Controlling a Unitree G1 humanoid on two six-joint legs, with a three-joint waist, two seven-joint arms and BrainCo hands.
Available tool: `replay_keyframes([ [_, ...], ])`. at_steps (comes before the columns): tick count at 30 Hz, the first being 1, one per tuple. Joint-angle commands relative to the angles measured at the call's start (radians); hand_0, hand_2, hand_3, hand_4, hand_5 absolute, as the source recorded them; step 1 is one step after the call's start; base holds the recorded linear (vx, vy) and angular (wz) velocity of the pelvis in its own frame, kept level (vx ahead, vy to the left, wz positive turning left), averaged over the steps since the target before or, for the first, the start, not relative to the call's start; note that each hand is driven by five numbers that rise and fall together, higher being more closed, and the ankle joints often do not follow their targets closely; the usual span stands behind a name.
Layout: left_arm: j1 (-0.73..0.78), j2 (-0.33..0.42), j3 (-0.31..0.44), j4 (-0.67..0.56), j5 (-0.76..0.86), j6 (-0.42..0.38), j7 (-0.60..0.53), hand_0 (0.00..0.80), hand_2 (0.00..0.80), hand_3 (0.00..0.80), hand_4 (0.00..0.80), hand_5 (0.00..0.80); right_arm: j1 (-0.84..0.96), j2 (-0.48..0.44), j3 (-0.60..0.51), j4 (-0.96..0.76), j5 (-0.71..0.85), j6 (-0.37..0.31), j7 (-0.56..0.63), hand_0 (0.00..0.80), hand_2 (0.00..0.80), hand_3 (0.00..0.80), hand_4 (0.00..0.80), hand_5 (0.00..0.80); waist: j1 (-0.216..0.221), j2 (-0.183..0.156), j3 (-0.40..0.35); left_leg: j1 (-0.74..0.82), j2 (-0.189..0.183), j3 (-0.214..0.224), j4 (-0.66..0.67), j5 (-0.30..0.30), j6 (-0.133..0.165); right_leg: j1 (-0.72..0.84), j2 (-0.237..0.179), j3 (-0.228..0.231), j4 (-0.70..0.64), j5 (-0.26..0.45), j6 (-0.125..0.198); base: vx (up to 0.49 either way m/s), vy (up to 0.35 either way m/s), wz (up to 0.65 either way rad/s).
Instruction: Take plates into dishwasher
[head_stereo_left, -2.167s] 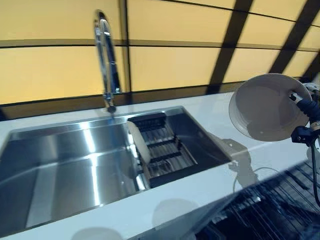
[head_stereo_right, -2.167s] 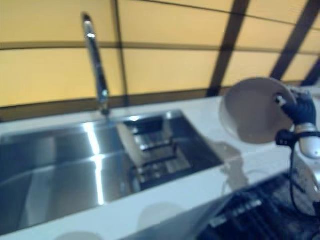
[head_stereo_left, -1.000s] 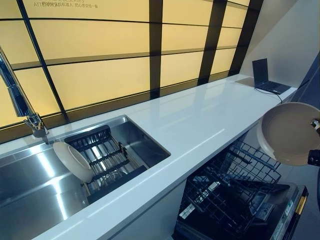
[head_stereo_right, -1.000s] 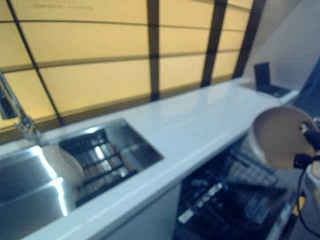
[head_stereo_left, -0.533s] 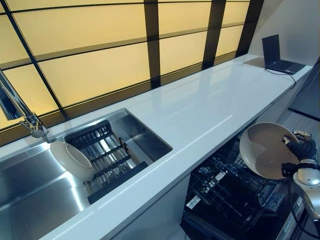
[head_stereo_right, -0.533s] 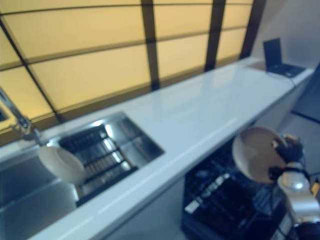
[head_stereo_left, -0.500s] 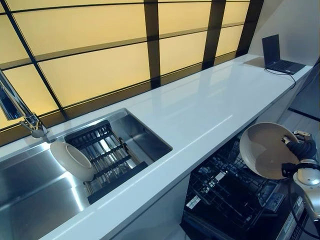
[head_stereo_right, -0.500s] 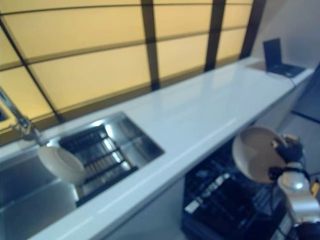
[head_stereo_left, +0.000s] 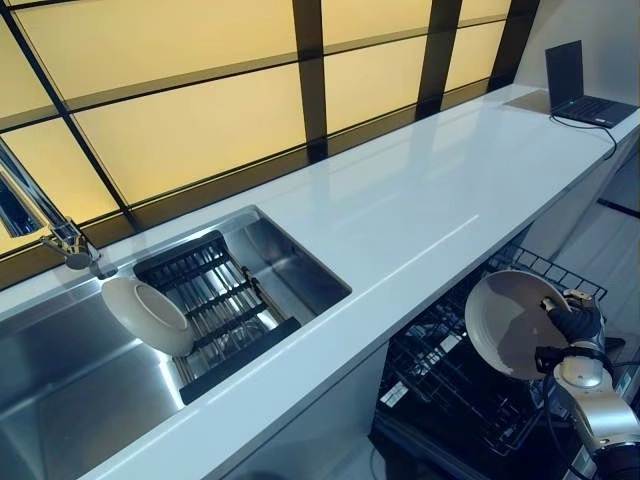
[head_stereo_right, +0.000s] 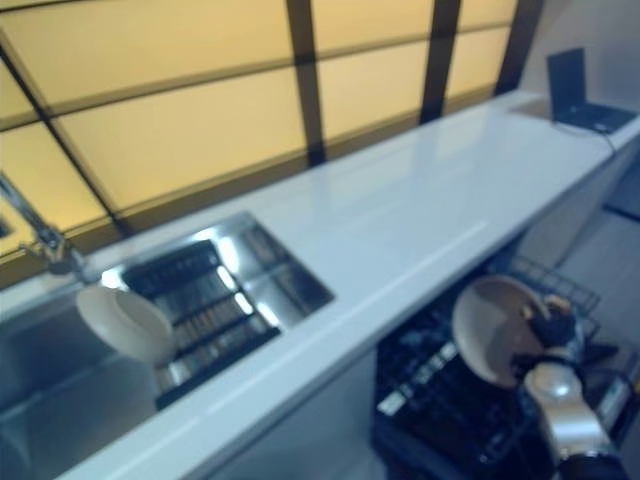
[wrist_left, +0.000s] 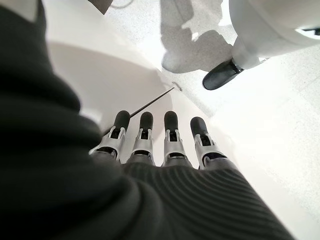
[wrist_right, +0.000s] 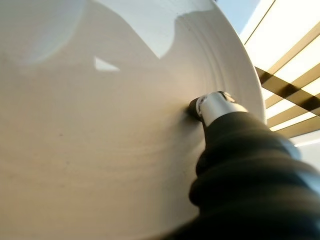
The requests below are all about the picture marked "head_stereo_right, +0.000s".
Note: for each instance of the right robot hand dark palm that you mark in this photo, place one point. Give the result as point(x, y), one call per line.
point(555, 327)

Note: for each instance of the cream ceramic plate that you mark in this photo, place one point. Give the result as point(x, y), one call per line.
point(125, 322)
point(485, 325)

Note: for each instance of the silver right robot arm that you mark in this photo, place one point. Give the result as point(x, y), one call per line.
point(570, 415)

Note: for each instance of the dark floor mat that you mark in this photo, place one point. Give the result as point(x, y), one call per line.
point(627, 195)

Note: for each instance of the black open laptop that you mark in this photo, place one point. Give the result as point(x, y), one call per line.
point(570, 85)

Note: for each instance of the stainless steel sink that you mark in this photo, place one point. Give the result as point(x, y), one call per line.
point(295, 285)

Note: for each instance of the grey kitchen cabinet front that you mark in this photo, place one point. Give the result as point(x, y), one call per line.
point(280, 430)

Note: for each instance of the black sink dish rack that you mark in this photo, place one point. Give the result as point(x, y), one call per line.
point(205, 300)

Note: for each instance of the chrome kitchen faucet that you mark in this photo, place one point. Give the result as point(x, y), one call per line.
point(35, 222)

